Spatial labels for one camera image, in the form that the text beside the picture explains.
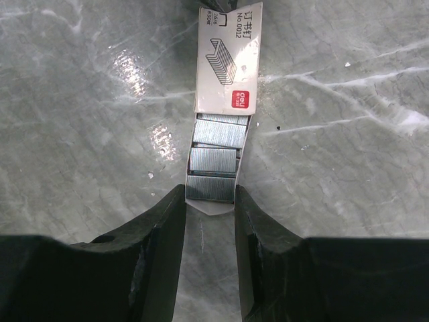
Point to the small cardboard staple box lid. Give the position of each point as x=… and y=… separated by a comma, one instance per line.
x=228, y=60

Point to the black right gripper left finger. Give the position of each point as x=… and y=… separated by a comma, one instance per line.
x=127, y=274

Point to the grey staple box tray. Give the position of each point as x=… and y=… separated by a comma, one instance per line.
x=214, y=160

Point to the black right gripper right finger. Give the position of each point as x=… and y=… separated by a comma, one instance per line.
x=284, y=277

